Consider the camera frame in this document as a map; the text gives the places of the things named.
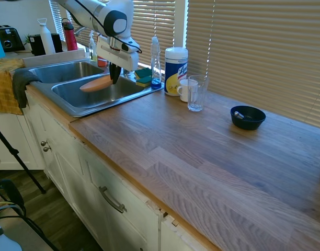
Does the yellow patterned towel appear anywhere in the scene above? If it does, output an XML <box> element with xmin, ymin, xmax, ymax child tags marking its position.
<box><xmin>0</xmin><ymin>58</ymin><xmax>26</xmax><ymax>116</ymax></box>

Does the dark blue bowl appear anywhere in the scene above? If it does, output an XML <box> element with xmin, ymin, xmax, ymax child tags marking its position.
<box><xmin>230</xmin><ymin>105</ymin><xmax>267</xmax><ymax>131</ymax></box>

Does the black toaster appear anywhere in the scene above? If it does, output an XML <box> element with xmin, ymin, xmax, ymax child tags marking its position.
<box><xmin>0</xmin><ymin>25</ymin><xmax>26</xmax><ymax>52</ymax></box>

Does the white mug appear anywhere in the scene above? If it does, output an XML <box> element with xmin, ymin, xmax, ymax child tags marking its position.
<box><xmin>176</xmin><ymin>78</ymin><xmax>198</xmax><ymax>103</ymax></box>

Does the grey dish cloth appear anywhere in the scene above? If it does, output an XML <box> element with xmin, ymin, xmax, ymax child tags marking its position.
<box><xmin>12</xmin><ymin>68</ymin><xmax>43</xmax><ymax>109</ymax></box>

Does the white kitchen cabinet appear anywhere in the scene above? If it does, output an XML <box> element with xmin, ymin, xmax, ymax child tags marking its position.
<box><xmin>0</xmin><ymin>90</ymin><xmax>202</xmax><ymax>251</ymax></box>

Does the metal utensil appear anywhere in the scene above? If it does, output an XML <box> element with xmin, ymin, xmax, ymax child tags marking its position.
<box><xmin>233</xmin><ymin>111</ymin><xmax>253</xmax><ymax>121</ymax></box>

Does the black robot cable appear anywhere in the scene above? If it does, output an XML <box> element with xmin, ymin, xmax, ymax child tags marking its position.
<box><xmin>73</xmin><ymin>0</ymin><xmax>143</xmax><ymax>54</ymax></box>

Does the yellow green sponge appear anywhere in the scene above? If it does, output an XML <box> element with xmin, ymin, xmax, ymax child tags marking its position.
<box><xmin>135</xmin><ymin>75</ymin><xmax>153</xmax><ymax>88</ymax></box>
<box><xmin>134</xmin><ymin>68</ymin><xmax>152</xmax><ymax>79</ymax></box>

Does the peach round plate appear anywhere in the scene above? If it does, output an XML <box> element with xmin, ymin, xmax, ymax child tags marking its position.
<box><xmin>79</xmin><ymin>75</ymin><xmax>114</xmax><ymax>93</ymax></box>

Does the black countertop appliance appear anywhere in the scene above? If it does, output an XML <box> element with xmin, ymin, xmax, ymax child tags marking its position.
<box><xmin>29</xmin><ymin>33</ymin><xmax>64</xmax><ymax>56</ymax></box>

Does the black tripod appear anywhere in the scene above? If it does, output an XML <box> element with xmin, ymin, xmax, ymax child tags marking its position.
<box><xmin>0</xmin><ymin>121</ymin><xmax>47</xmax><ymax>195</ymax></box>

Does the black wheeled stand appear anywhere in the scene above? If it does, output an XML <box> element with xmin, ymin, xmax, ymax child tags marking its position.
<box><xmin>0</xmin><ymin>179</ymin><xmax>60</xmax><ymax>251</ymax></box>

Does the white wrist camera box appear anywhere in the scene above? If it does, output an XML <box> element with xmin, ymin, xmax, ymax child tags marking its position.
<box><xmin>110</xmin><ymin>36</ymin><xmax>136</xmax><ymax>52</ymax></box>

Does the clear dish soap bottle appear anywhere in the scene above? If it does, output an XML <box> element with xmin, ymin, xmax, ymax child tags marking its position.
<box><xmin>150</xmin><ymin>36</ymin><xmax>162</xmax><ymax>90</ymax></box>

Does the white water bottle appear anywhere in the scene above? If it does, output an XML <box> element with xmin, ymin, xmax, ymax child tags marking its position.
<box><xmin>37</xmin><ymin>18</ymin><xmax>56</xmax><ymax>55</ymax></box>

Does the stainless steel double sink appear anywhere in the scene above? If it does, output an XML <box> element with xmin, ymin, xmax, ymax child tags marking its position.
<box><xmin>26</xmin><ymin>60</ymin><xmax>165</xmax><ymax>118</ymax></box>

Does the clear drinking glass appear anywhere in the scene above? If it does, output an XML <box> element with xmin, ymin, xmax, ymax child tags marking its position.
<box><xmin>187</xmin><ymin>75</ymin><xmax>210</xmax><ymax>112</ymax></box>

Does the Lysol wipes canister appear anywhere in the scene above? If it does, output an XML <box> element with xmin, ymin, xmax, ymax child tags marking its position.
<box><xmin>164</xmin><ymin>47</ymin><xmax>189</xmax><ymax>97</ymax></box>

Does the red water bottle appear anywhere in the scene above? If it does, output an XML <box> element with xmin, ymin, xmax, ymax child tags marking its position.
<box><xmin>61</xmin><ymin>18</ymin><xmax>79</xmax><ymax>51</ymax></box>

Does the metal bar cabinet handle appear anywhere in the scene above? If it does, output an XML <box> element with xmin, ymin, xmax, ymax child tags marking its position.
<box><xmin>98</xmin><ymin>186</ymin><xmax>128</xmax><ymax>214</ymax></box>

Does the wide beige window blind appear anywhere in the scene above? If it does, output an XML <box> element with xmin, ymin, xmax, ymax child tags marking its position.
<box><xmin>187</xmin><ymin>0</ymin><xmax>320</xmax><ymax>130</ymax></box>

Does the clear soap pump bottle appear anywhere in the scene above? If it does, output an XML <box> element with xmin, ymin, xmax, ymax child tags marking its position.
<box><xmin>88</xmin><ymin>32</ymin><xmax>98</xmax><ymax>62</ymax></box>

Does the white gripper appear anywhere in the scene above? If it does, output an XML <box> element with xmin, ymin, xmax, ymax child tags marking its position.
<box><xmin>96</xmin><ymin>35</ymin><xmax>140</xmax><ymax>85</ymax></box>

